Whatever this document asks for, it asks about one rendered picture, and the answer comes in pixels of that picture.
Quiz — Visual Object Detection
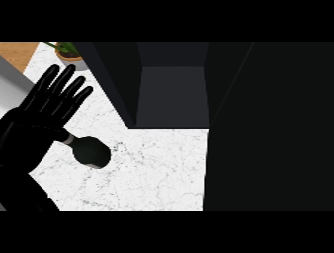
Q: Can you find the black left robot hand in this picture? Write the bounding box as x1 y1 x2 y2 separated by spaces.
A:
0 63 95 175

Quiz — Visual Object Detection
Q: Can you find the dark wine bottle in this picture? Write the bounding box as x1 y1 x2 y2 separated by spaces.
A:
55 127 113 170

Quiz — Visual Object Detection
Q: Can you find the dark grey cabinet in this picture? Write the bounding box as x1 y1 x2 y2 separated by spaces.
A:
70 42 256 130

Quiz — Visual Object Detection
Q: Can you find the dark grey cabinet door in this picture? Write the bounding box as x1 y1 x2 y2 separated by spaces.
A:
200 42 334 211

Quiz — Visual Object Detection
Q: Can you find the potted green plant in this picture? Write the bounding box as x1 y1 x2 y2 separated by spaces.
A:
44 42 91 72

